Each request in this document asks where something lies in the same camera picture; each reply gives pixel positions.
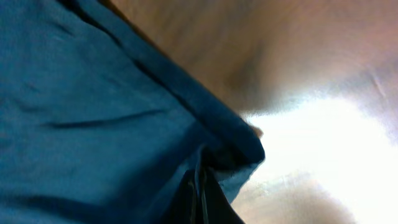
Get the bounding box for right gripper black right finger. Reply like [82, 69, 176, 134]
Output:
[201, 170, 244, 224]

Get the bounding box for navy blue shorts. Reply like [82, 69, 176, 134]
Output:
[1, 0, 264, 223]

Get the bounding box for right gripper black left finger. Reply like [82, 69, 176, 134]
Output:
[162, 170, 199, 224]

